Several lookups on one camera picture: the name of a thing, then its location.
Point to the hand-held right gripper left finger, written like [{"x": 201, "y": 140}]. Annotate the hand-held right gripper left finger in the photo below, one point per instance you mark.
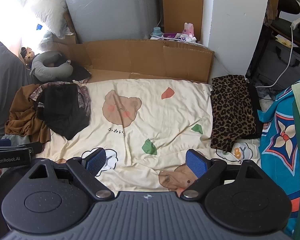
[{"x": 95, "y": 161}]

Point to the purple packet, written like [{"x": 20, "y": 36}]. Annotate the purple packet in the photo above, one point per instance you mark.
[{"x": 173, "y": 37}]

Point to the teal patterned blanket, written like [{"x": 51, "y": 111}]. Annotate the teal patterned blanket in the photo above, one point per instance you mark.
[{"x": 277, "y": 155}]

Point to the grey neck pillow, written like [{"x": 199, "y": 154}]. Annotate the grey neck pillow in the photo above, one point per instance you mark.
[{"x": 40, "y": 67}]

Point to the grey blanket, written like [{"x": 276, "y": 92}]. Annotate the grey blanket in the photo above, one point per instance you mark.
[{"x": 5, "y": 85}]

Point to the grey fluffy rug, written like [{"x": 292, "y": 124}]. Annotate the grey fluffy rug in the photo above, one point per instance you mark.
[{"x": 266, "y": 91}]

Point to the black bear print shorts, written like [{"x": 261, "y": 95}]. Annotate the black bear print shorts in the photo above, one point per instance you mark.
[{"x": 62, "y": 110}]

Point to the yellow paper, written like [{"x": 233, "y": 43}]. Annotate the yellow paper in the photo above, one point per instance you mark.
[{"x": 283, "y": 42}]

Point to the small plush toy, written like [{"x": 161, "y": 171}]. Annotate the small plush toy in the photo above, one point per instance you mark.
[{"x": 28, "y": 55}]

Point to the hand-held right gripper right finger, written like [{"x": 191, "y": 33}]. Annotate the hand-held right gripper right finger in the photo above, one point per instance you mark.
[{"x": 197, "y": 162}]

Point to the grey panel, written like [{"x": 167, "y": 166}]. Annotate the grey panel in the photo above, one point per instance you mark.
[{"x": 110, "y": 10}]

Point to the grey suitcase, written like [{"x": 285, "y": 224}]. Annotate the grey suitcase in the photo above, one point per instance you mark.
[{"x": 270, "y": 65}]

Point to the black cloth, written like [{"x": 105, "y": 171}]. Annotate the black cloth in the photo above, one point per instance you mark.
[{"x": 77, "y": 73}]

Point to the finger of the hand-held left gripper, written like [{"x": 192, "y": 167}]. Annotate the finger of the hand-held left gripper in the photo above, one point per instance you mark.
[{"x": 36, "y": 147}]

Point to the white pillow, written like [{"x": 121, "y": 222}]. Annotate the white pillow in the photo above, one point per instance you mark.
[{"x": 42, "y": 7}]

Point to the leopard print folded cloth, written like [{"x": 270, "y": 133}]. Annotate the leopard print folded cloth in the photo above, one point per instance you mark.
[{"x": 230, "y": 110}]

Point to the wooden desk black frame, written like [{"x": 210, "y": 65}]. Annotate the wooden desk black frame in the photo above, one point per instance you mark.
[{"x": 282, "y": 25}]

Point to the tall cardboard sheet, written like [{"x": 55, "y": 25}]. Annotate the tall cardboard sheet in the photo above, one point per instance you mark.
[{"x": 182, "y": 12}]

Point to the black folded garment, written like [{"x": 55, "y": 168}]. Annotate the black folded garment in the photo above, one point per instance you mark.
[{"x": 256, "y": 110}]

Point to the flattened cardboard box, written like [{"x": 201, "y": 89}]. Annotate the flattened cardboard box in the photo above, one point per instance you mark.
[{"x": 140, "y": 57}]

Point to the light blue bottle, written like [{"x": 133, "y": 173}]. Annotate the light blue bottle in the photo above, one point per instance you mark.
[{"x": 157, "y": 32}]

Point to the brown garment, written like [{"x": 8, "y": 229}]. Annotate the brown garment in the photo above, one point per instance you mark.
[{"x": 22, "y": 115}]

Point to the white charger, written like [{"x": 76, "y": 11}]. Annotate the white charger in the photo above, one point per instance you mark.
[{"x": 297, "y": 24}]

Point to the patterned brown curtain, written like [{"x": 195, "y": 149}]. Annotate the patterned brown curtain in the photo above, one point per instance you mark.
[{"x": 271, "y": 2}]

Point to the cream cartoon printed blanket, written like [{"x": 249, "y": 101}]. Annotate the cream cartoon printed blanket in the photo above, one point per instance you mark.
[{"x": 165, "y": 120}]

